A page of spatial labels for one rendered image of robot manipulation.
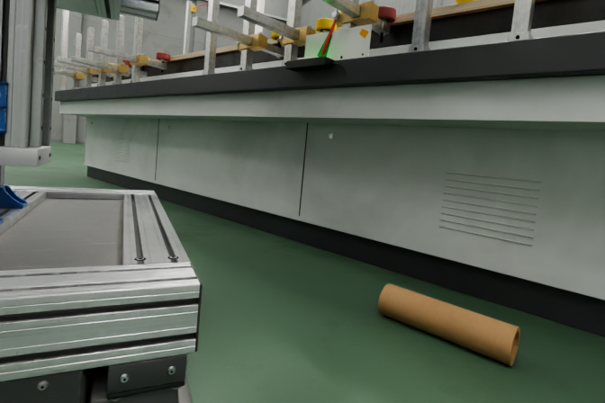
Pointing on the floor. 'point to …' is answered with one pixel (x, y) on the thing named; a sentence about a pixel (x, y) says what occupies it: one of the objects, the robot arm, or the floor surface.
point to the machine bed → (397, 180)
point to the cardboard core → (451, 323)
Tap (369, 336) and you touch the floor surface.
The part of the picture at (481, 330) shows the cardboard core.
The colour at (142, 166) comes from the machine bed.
